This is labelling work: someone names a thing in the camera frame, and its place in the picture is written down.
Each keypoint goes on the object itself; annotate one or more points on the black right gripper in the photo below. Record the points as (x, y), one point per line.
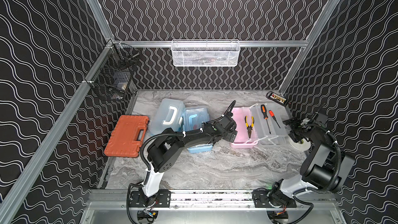
(292, 122)

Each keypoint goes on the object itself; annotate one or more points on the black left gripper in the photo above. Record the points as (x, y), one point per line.
(231, 129)

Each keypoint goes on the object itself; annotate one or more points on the pink toolbox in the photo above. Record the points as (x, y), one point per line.
(260, 133)

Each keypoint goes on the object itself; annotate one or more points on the light blue front toolbox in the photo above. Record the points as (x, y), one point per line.
(192, 120)

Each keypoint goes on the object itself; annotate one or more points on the turquoise back toolbox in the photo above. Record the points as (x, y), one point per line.
(168, 115)

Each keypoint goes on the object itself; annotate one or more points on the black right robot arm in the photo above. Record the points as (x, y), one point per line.
(325, 169)

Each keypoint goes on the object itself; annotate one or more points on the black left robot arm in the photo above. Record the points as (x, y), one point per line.
(161, 151)

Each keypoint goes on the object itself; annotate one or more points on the white tape roll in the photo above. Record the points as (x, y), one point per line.
(302, 145)

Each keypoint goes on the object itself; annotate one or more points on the red small screwdriver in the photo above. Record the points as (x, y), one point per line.
(273, 117)

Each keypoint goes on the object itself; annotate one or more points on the black red screwdriver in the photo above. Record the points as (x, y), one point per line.
(265, 116)

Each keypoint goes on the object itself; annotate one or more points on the red-orange plastic tool case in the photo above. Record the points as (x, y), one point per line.
(127, 137)

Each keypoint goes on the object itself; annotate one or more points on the yellow handled pliers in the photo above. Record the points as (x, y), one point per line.
(249, 122)

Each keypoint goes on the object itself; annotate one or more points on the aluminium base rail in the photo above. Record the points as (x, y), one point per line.
(206, 207)

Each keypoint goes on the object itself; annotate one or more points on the white wire mesh basket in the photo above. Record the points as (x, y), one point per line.
(205, 53)

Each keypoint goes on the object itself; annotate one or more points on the black wire basket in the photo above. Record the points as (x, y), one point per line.
(112, 80)

